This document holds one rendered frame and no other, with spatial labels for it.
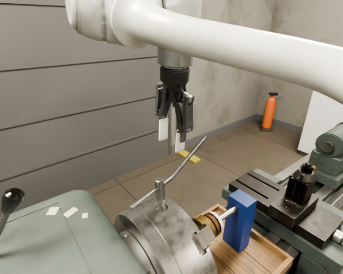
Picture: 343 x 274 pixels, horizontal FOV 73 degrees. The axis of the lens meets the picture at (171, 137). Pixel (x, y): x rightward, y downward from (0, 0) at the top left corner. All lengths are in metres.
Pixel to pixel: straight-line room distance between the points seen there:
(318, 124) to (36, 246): 3.35
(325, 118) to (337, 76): 3.14
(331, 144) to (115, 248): 1.20
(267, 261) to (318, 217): 0.28
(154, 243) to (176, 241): 0.05
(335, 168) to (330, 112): 1.99
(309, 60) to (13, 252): 0.61
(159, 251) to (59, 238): 0.21
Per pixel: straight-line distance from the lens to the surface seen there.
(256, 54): 0.36
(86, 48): 2.38
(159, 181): 0.56
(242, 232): 0.93
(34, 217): 0.65
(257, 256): 1.02
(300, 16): 4.37
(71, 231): 0.59
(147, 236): 0.57
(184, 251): 0.58
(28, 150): 2.45
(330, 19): 4.21
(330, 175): 1.55
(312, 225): 1.09
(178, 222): 0.59
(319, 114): 3.51
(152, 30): 0.38
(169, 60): 0.56
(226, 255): 0.99
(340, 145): 1.47
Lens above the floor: 1.66
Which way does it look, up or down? 26 degrees down
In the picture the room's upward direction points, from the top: straight up
